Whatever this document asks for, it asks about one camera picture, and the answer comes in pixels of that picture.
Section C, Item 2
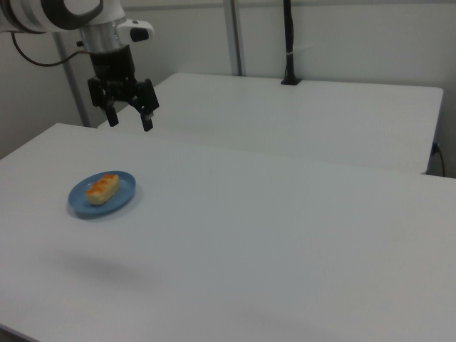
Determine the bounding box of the black cable at table edge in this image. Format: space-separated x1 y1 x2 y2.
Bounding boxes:
430 142 447 176

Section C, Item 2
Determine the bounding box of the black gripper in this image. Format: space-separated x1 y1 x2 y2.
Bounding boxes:
87 47 160 133

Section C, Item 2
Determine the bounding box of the grey aluminium frame post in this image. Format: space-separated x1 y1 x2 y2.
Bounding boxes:
52 33 90 128
224 0 247 76

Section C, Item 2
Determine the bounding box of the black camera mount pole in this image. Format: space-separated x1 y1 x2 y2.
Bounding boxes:
280 0 302 86

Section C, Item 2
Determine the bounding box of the bread with orange topping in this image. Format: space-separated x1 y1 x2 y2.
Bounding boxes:
85 172 120 206

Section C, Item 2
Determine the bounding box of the blue round plate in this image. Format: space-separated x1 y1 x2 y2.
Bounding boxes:
67 170 137 216

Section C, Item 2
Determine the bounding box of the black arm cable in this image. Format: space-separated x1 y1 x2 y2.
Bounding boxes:
10 31 90 67

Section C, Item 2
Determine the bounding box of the white table behind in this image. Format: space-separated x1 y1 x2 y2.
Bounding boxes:
96 73 445 175

